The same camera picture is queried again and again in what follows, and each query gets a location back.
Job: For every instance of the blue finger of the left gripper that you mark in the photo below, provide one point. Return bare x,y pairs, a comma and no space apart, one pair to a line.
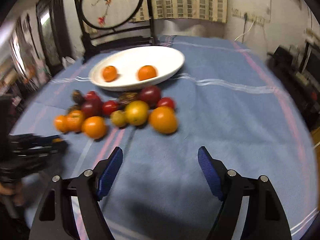
55,148
53,138

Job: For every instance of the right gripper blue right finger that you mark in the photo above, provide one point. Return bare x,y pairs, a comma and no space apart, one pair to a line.
213,171

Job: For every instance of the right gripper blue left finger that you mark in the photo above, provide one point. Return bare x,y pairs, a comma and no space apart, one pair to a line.
106,172

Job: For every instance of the dark brown passion fruit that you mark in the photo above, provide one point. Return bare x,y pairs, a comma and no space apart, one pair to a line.
77,97

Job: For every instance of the dark purple plum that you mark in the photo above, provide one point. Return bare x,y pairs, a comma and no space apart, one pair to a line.
151,95
92,107

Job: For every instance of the small yellow green citrus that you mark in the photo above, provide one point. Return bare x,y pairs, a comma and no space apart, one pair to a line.
118,119

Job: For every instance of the large orange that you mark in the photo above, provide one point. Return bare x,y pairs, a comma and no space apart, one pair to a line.
163,120

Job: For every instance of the red cherry tomato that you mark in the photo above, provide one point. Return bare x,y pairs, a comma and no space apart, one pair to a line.
166,101

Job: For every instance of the small orange mandarin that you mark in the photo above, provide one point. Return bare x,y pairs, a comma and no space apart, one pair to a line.
109,73

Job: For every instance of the person's left hand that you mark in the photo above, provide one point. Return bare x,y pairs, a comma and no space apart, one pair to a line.
15,191

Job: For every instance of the blue striped tablecloth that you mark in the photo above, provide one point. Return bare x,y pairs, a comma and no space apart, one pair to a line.
227,100

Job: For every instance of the white plastic bag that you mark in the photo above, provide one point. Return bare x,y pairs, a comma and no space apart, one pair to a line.
67,61

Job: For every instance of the dark wooden framed mirror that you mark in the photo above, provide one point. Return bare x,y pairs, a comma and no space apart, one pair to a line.
53,33

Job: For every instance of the white oval plate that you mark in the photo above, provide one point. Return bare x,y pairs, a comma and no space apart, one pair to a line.
167,62

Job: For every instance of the round embroidered screen on stand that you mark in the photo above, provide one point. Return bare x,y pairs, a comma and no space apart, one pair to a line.
113,24

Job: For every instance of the striped beige curtain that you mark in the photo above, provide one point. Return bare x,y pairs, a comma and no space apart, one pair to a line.
185,0

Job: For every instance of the white wall power strip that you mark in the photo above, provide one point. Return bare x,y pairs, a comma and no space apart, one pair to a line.
259,20

